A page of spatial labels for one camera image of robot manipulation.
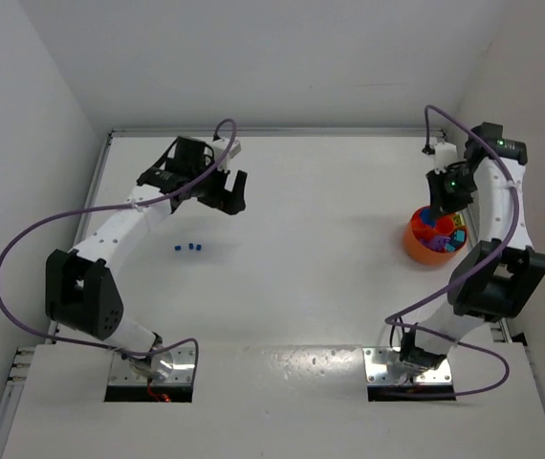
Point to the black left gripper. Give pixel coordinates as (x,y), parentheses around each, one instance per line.
(220,198)

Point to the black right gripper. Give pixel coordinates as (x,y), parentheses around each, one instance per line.
(443,205)

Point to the blue arch lego piece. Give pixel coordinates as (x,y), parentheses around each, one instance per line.
(426,217)

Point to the green lego brick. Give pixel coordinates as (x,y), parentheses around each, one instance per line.
(458,220)

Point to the teal lego brick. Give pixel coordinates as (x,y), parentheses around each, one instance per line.
(456,241)

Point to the purple round lego piece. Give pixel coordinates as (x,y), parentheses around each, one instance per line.
(437,243)

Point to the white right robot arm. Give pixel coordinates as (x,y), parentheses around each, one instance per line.
(502,270)

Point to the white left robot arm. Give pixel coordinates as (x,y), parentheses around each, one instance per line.
(80,287)

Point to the orange divided round container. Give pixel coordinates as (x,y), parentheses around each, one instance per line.
(416,232)

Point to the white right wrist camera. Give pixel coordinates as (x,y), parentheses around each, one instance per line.
(443,154)

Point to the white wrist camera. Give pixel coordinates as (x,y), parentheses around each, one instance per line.
(443,154)
(224,149)

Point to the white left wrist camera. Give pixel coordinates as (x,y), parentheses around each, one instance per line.
(224,149)

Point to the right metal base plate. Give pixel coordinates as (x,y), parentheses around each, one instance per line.
(383,368)

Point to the metal base plate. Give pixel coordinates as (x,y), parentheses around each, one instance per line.
(171,368)
(383,368)

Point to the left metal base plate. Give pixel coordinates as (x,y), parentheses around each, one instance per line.
(171,368)

